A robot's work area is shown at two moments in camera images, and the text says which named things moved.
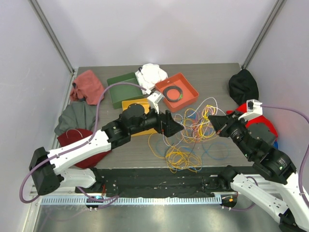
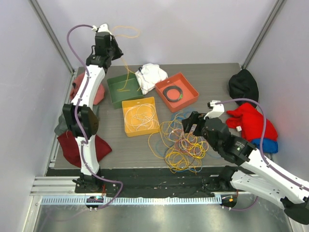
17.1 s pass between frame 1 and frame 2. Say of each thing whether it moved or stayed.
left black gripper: moved
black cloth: stayed
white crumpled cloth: stayed
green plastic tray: stayed
